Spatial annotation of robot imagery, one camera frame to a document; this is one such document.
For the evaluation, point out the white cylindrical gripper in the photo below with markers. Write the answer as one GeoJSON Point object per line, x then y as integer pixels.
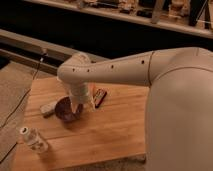
{"type": "Point", "coordinates": [79, 93]}

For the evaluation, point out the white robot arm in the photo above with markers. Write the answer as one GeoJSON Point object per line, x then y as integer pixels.
{"type": "Point", "coordinates": [179, 107]}

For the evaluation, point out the dark purple bowl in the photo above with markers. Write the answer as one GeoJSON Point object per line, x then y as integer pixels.
{"type": "Point", "coordinates": [63, 110]}

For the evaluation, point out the dark snack packet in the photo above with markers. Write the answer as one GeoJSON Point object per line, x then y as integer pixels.
{"type": "Point", "coordinates": [99, 97]}

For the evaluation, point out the orange carrot toy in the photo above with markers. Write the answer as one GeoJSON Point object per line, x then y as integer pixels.
{"type": "Point", "coordinates": [92, 88]}

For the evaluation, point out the wooden cutting board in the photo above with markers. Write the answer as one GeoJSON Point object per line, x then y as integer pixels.
{"type": "Point", "coordinates": [114, 130]}

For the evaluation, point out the cluttered background shelf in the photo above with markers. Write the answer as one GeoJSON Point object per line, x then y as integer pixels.
{"type": "Point", "coordinates": [126, 10]}

